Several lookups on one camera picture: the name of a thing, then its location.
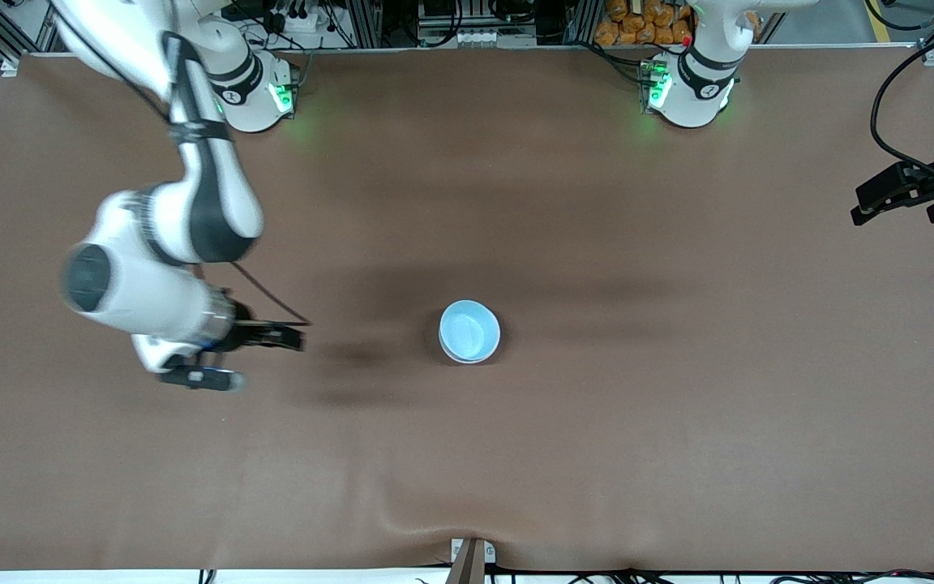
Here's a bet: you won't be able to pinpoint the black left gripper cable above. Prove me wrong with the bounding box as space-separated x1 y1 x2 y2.
869 23 934 192

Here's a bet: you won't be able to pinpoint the orange packed goods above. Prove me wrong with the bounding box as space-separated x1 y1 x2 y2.
593 0 693 47

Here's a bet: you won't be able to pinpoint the white power strip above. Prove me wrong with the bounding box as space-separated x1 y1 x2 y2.
271 8 323 35

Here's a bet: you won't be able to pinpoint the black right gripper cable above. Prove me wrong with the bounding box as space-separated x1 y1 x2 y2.
161 31 312 328

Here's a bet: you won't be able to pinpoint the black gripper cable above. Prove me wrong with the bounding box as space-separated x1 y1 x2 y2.
161 31 312 328
869 23 934 192

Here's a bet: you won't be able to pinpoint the blue plastic bowl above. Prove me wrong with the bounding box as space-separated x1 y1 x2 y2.
440 300 501 360

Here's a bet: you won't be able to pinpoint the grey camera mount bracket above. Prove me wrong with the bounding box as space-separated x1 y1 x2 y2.
444 537 497 584

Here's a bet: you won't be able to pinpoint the brown table cloth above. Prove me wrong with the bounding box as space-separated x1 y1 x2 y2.
0 45 934 573

